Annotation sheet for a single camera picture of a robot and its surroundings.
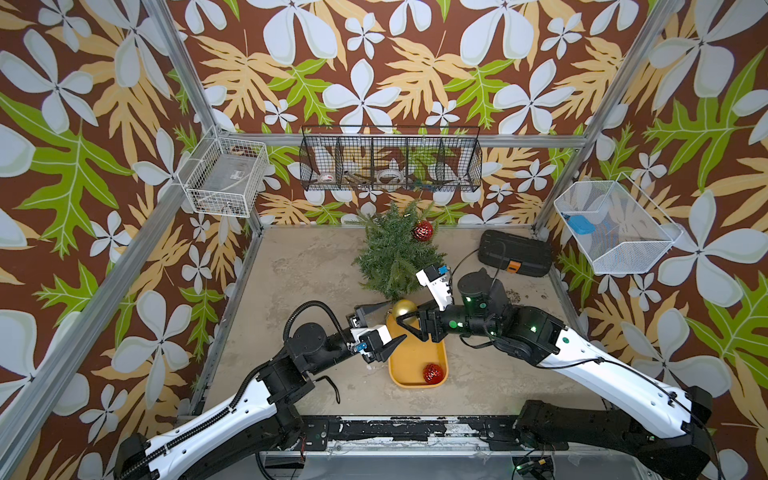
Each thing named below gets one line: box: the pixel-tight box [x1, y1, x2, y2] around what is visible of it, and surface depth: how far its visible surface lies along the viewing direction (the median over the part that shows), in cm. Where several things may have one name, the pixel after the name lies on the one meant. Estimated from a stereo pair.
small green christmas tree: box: [352, 201, 447, 302], surface depth 76 cm
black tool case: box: [477, 229, 553, 277], surface depth 107 cm
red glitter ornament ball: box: [423, 363, 445, 384], surface depth 81 cm
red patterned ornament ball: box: [414, 220, 433, 242], surface depth 74 cm
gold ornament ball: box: [392, 299, 418, 319], surface depth 63 cm
